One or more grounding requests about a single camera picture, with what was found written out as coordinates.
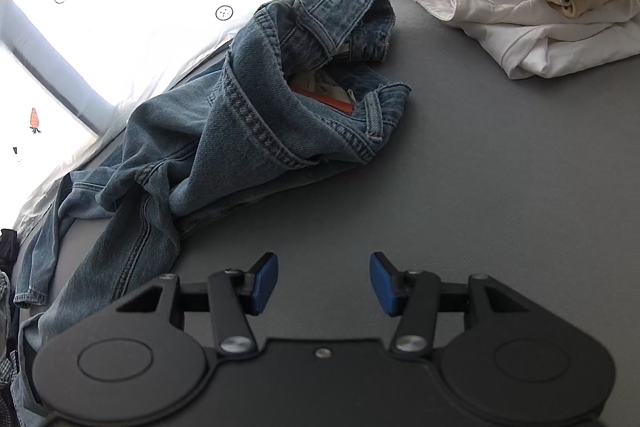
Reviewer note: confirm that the white folded garment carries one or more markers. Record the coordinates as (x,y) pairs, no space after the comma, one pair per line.
(533,38)

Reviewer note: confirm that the black dark garment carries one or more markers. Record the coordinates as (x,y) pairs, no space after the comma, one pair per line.
(9,250)

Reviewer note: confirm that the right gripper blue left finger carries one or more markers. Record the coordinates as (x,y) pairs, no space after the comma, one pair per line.
(232,295)

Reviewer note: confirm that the blue denim jeans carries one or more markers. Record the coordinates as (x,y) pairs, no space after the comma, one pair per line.
(295,100)

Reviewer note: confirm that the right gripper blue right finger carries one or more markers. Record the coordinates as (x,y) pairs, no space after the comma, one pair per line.
(413,297)

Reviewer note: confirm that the blue plaid shirt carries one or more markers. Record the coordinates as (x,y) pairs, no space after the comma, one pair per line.
(5,306)

